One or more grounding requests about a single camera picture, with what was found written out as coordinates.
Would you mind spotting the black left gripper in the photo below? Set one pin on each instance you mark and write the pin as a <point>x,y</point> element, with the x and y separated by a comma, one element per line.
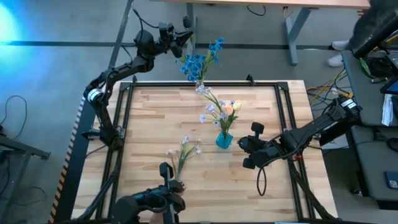
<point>164,37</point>

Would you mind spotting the black metal table frame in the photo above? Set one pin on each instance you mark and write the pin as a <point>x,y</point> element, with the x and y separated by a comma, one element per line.
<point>161,84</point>

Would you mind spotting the black diagonal pole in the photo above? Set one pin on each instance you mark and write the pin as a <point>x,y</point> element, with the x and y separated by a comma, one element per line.
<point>376,39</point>

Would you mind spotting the person's white shoe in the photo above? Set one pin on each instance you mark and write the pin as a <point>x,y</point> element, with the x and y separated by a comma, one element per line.
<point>335,60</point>
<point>340,45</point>

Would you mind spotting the blue cut glass vase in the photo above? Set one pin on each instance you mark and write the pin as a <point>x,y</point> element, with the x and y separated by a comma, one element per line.
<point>224,141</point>

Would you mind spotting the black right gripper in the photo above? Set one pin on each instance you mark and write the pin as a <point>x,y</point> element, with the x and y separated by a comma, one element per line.
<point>255,147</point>

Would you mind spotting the tablet with blue screen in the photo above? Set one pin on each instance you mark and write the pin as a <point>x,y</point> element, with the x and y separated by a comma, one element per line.
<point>392,87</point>

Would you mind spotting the pale yellow artificial tulip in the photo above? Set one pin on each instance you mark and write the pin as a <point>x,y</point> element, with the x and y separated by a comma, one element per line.
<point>237,105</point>

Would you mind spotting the grey metal table leg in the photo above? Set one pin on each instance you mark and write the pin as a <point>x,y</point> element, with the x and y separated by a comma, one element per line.
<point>190,9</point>
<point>293,37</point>

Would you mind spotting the clear glass vase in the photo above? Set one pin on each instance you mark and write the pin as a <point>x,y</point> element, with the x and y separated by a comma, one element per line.
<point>198,84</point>

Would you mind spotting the blue smartphone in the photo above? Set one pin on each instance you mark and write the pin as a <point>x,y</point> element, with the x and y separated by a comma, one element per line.
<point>392,181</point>

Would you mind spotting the dark grey metal stand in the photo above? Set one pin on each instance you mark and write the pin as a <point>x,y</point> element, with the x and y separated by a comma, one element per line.
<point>25,148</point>

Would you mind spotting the black hazard striped floor mat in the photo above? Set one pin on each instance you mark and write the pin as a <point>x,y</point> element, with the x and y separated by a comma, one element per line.
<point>71,174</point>

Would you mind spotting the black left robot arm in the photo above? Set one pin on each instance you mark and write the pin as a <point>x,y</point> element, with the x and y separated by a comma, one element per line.
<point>144,42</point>

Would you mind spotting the green flat object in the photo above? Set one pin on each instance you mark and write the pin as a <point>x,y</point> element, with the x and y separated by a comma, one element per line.
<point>363,66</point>

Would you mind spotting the white artificial flower spray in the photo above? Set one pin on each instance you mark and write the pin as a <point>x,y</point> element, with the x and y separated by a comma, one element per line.
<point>211,108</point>
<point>186,138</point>

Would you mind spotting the white paper sheet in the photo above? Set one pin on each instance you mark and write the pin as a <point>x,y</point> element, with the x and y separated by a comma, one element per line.
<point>387,110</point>

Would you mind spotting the person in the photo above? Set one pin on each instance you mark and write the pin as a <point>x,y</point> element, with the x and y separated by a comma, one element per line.
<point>373,18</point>

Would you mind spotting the grey desk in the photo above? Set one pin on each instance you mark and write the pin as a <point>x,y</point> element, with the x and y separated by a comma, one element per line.
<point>357,93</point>

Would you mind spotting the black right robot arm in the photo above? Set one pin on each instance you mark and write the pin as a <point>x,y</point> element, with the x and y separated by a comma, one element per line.
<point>311,129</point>

